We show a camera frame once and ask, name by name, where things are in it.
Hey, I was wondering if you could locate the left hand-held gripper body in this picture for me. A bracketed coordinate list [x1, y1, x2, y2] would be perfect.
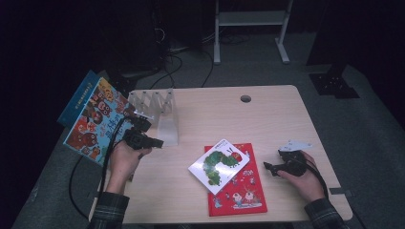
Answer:
[122, 110, 156, 151]

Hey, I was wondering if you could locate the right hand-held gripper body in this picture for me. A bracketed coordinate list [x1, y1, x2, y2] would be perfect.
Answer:
[278, 139, 313, 177]

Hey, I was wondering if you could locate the red picture book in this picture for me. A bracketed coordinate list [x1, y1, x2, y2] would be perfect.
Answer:
[203, 142, 268, 218]

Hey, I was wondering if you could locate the colourful animals picture book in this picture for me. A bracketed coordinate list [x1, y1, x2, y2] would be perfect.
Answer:
[62, 76, 141, 167]

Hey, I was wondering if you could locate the white caterpillar board book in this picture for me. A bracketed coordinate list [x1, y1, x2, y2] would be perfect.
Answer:
[187, 138, 251, 196]

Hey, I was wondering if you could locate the blue monster picture book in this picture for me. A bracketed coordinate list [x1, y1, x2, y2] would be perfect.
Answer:
[56, 70, 101, 128]

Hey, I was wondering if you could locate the person's right hand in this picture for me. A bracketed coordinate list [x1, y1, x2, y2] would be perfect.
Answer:
[276, 152, 326, 204]

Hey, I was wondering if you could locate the person's left hand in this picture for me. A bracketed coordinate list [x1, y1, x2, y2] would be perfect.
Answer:
[109, 141, 153, 185]

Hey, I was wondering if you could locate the black stand with square base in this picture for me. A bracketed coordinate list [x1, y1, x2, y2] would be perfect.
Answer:
[307, 0, 361, 99]

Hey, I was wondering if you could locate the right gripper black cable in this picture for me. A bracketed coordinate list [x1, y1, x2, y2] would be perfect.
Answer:
[299, 151, 330, 199]

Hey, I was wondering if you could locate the black stand base with cables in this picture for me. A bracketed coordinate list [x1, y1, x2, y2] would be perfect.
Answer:
[106, 71, 139, 98]

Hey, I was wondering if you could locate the black looped floor cable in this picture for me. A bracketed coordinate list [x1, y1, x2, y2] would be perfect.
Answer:
[149, 53, 184, 90]

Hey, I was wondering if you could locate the black cable beside table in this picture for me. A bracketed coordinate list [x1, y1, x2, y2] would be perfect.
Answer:
[68, 156, 90, 221]

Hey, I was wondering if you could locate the black straight floor cable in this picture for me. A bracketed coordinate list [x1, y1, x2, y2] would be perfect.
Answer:
[201, 49, 215, 89]

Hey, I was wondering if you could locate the white metal stand frame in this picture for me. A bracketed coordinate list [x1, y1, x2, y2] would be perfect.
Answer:
[213, 0, 294, 66]

